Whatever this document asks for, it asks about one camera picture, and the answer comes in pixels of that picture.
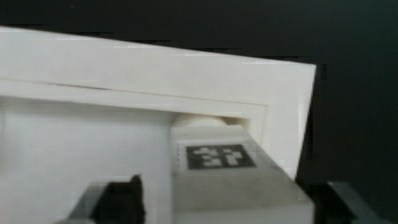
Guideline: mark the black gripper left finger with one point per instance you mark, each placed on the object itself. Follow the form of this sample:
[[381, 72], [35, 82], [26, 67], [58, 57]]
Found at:
[[111, 204]]

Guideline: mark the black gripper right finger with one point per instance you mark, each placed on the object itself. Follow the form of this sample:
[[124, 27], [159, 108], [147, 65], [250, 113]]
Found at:
[[340, 205]]

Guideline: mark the white table leg with tag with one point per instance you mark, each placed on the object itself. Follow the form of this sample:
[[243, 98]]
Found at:
[[232, 187]]

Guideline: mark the white square table top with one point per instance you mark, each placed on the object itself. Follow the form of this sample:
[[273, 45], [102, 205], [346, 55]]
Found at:
[[93, 94]]

